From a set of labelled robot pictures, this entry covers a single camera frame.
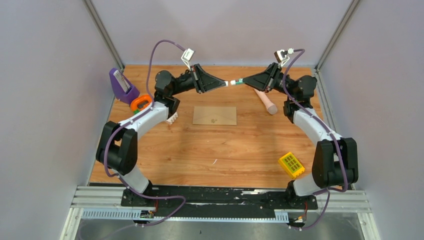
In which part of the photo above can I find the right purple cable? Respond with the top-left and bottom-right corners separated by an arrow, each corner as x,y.
280,48 -> 349,231

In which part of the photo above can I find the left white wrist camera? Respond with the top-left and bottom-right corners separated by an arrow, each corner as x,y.
180,48 -> 196,71

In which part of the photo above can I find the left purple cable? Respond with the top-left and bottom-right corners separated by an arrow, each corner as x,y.
103,39 -> 187,228

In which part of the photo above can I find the yellow toy block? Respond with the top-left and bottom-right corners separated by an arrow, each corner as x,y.
277,152 -> 306,179

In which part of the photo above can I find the brown paper envelope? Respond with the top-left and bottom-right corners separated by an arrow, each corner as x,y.
192,106 -> 237,126

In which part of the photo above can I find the green white glue stick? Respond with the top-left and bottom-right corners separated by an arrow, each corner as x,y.
230,79 -> 244,86

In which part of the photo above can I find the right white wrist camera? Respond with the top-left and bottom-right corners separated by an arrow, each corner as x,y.
274,48 -> 294,69

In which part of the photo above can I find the pink cylindrical tube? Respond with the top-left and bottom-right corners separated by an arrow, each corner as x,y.
253,88 -> 278,115

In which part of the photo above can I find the purple holder stand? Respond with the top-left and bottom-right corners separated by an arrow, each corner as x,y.
109,68 -> 140,105

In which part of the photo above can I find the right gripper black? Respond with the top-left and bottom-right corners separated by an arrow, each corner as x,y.
241,62 -> 296,100

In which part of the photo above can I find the blue white toy block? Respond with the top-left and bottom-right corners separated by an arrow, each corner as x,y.
165,112 -> 179,125

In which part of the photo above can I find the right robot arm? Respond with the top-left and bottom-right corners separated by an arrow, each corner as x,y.
241,63 -> 359,209

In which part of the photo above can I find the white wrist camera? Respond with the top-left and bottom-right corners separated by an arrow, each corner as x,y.
180,48 -> 196,71
274,48 -> 294,69

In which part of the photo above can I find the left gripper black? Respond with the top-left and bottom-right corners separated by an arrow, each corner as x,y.
170,64 -> 226,97

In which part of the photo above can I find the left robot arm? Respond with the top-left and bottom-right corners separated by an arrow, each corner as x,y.
95,64 -> 229,207

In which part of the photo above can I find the purple cable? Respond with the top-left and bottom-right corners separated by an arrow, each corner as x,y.
280,48 -> 349,231
103,39 -> 187,228

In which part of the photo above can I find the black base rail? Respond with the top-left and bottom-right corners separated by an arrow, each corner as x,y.
120,185 -> 318,219

